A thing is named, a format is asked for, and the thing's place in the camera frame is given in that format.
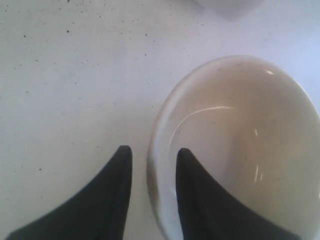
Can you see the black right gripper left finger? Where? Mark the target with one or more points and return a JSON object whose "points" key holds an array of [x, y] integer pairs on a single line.
{"points": [[97, 212]]}

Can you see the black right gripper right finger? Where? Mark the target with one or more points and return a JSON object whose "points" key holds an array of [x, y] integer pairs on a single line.
{"points": [[208, 212]]}

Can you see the cream ceramic bowl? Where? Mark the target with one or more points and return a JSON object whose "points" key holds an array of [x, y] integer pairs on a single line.
{"points": [[256, 132]]}

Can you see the white Midea microwave oven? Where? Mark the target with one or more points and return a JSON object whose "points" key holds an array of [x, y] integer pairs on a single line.
{"points": [[229, 10]]}

